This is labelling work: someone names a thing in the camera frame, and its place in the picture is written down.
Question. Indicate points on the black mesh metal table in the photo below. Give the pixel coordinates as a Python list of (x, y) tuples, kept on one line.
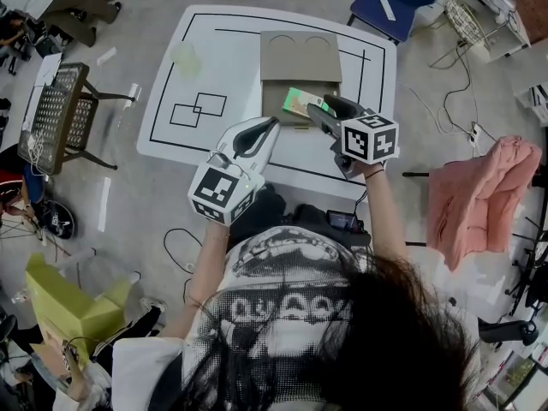
[(55, 114)]

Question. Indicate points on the person's black trousers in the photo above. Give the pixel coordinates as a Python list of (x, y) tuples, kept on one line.
[(265, 212)]

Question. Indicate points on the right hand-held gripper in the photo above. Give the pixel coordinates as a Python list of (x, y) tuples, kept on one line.
[(368, 137)]

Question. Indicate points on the pink jacket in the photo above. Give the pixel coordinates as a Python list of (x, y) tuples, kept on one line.
[(479, 195)]

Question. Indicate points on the black round bag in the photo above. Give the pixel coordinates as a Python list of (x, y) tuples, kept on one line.
[(60, 221)]

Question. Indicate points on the white paper sheet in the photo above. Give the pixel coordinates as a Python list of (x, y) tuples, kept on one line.
[(49, 69)]

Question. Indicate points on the black phone with lit screen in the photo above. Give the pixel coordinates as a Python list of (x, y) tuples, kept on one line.
[(340, 220)]

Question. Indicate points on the translucent plastic cup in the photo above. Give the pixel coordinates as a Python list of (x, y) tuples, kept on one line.
[(186, 60)]

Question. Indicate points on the person's black white printed shirt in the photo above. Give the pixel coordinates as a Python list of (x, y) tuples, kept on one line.
[(278, 306)]

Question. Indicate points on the yellow-green cardboard box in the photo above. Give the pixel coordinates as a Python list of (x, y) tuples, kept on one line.
[(64, 306)]

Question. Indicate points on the person's left forearm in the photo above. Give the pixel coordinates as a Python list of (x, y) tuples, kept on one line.
[(205, 272)]

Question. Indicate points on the white desk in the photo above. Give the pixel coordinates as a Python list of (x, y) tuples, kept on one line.
[(505, 37)]

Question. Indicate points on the white remote control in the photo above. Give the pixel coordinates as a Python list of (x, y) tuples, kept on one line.
[(387, 9)]

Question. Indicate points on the blue chair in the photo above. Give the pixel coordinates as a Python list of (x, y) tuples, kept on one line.
[(364, 2)]

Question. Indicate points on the white flat strip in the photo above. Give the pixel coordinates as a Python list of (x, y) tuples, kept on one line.
[(106, 57), (104, 204)]

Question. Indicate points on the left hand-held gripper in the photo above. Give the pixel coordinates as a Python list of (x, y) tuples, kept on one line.
[(218, 186)]

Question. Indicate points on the green packet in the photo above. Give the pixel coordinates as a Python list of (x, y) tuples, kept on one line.
[(299, 101)]

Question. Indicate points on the white power strip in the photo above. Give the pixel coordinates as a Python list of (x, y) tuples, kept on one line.
[(474, 133)]

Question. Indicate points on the person's right forearm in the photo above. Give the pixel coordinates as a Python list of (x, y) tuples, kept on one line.
[(383, 212)]

